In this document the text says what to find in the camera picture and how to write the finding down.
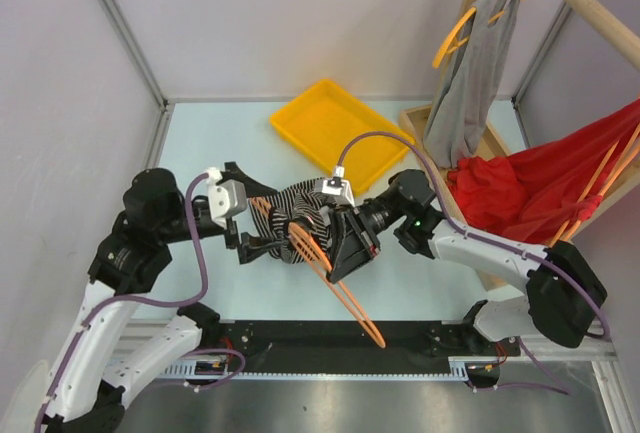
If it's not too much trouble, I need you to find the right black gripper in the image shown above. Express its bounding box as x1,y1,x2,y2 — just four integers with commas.
327,192,405,285

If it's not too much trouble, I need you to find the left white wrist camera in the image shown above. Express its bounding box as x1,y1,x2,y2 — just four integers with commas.
205,167,248,228

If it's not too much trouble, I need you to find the wooden clothes rack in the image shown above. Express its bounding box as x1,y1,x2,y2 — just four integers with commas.
398,0,639,291

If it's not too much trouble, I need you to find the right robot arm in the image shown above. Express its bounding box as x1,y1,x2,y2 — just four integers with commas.
315,169,607,354

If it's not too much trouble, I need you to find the yellow plastic tray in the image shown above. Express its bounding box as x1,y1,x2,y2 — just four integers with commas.
269,79,413,196

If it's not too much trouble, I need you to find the striped tank top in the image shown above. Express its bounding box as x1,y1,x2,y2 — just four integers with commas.
249,179,337,259

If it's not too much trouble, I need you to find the grey tank top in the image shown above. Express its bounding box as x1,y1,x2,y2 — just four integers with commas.
423,0,521,169

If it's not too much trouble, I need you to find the orange hanger with red top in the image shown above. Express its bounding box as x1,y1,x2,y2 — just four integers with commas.
544,122,640,249

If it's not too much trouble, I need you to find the white cable duct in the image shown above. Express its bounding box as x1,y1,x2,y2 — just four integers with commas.
158,355,500,385

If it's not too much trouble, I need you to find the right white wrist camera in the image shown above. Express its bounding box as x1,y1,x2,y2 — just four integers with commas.
317,165,355,207

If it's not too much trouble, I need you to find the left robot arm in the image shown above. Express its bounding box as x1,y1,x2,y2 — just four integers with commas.
33,162,277,432

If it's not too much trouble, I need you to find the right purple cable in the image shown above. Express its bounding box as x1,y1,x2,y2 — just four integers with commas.
337,131,612,397

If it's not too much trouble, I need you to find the purple cable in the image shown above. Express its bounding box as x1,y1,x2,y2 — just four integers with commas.
32,172,246,433
337,131,612,397

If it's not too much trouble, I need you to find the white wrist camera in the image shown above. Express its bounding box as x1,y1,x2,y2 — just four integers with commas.
205,167,248,228
317,165,355,207

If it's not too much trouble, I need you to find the red tank top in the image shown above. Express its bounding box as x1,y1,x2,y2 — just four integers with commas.
447,101,639,244

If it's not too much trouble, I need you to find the orange hanger with grey top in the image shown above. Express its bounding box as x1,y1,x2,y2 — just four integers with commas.
430,0,546,68

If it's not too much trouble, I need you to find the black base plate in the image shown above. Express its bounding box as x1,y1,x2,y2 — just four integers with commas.
198,319,520,365

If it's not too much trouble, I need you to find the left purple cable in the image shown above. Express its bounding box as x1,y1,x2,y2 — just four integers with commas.
32,172,246,433

